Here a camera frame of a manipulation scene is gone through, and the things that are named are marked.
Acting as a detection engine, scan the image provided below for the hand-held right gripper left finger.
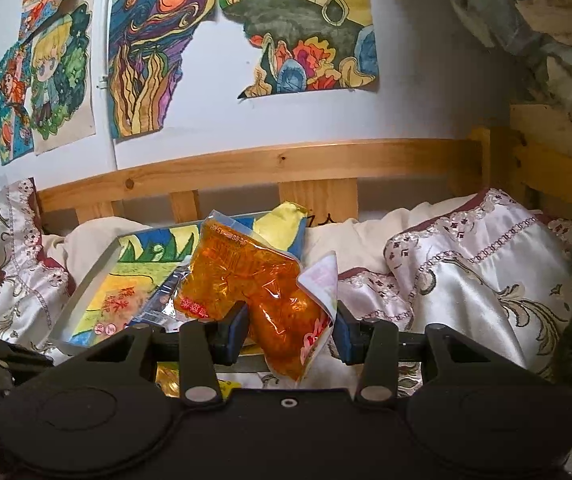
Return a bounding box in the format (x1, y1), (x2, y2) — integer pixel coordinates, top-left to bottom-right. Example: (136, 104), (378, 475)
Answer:
(56, 302), (249, 406)

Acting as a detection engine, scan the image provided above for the grey-green patterned cloth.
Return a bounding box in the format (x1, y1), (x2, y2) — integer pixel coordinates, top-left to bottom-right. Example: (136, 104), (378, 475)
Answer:
(405, 0), (572, 147)

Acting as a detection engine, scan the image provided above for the cream quilt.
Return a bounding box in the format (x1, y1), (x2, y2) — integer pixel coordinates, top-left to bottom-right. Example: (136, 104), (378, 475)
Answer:
(40, 194), (488, 287)

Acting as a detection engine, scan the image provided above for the floral satin pillow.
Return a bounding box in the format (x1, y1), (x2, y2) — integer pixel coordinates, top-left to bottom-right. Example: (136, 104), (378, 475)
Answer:
(0, 176), (77, 347)
(337, 186), (572, 382)

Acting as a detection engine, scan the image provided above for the dark blue snack packet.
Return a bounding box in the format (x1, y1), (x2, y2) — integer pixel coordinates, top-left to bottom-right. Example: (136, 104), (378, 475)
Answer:
(140, 264), (193, 332)

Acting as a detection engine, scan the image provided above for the white wall conduit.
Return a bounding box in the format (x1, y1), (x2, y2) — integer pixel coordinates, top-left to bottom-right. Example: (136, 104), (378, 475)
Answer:
(96, 0), (120, 172)

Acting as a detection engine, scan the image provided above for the wooden bed headboard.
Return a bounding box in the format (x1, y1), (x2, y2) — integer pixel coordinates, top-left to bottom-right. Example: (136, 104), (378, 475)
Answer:
(34, 102), (572, 239)

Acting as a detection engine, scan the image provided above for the mushroom landscape wall drawing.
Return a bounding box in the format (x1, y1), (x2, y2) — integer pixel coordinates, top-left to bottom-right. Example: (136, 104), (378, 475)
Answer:
(217, 0), (383, 100)

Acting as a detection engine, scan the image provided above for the gold foil snack packet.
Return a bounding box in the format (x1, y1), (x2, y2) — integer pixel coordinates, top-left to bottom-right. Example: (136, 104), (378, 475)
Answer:
(155, 361), (243, 398)

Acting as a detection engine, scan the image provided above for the blue swirl wall drawing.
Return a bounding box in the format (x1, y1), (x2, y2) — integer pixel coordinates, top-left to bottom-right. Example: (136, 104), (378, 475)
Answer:
(104, 0), (220, 142)

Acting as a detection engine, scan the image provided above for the orange snack packet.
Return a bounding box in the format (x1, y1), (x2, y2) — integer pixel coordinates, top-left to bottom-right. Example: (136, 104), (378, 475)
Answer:
(172, 211), (340, 387)

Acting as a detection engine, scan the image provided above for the blue red figure wall drawing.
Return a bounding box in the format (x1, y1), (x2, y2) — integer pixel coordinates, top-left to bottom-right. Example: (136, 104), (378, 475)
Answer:
(0, 41), (35, 167)

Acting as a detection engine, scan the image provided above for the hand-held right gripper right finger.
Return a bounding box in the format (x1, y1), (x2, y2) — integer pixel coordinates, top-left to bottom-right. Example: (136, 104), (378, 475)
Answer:
(333, 302), (522, 406)

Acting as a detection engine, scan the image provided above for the blonde girl wall drawing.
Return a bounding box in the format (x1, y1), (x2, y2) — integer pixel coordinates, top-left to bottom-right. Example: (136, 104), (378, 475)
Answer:
(27, 1), (97, 157)

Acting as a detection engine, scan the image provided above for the silver metal tray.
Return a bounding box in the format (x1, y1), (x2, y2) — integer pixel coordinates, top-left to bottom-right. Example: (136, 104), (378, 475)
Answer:
(47, 209), (313, 375)

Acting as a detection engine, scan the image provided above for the clear red-print cracker packet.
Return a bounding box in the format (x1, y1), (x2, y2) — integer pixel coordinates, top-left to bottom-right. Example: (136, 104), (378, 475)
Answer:
(87, 279), (155, 344)

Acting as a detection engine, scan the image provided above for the colourful crayon drawing sheet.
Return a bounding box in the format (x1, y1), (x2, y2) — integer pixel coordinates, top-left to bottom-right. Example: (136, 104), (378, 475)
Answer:
(70, 201), (310, 352)

